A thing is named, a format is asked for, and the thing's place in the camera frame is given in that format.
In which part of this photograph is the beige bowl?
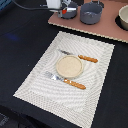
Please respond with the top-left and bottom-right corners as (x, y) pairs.
(119, 5), (128, 30)

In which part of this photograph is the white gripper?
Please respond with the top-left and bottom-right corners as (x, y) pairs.
(46, 0), (71, 10)

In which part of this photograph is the knife with wooden handle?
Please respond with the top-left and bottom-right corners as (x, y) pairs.
(58, 49), (98, 63)

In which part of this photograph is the striped beige placemat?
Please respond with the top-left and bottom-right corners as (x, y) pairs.
(13, 30), (116, 128)

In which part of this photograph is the fork with wooden handle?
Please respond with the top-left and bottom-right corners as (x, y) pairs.
(45, 71), (86, 90)

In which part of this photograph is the dark grey pot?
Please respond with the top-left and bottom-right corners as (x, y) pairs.
(80, 2), (103, 25)

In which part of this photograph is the round beige plate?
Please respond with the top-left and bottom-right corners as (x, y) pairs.
(56, 55), (83, 79)

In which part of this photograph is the black cable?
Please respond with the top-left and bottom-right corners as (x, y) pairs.
(12, 0), (51, 11)

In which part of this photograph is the pink stove board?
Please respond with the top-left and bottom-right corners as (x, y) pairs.
(48, 0), (128, 43)

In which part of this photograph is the grey frying pan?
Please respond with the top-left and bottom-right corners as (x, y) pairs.
(58, 1), (78, 19)

